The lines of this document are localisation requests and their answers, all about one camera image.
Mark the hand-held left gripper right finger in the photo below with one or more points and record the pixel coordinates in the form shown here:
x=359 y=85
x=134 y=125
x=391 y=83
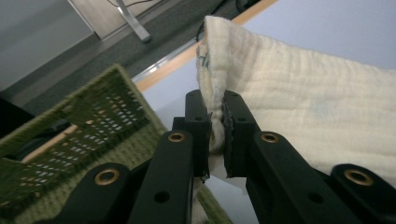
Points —
x=239 y=130

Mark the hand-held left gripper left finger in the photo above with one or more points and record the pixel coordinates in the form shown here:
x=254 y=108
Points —
x=199 y=140

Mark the green woven basket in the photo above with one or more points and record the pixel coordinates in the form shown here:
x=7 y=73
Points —
x=137 y=146

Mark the cream cloth with egg print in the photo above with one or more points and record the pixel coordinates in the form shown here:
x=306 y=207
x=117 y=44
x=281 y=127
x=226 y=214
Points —
x=295 y=93

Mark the metal stand leg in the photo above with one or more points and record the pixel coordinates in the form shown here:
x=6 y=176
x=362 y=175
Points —
x=134 y=21

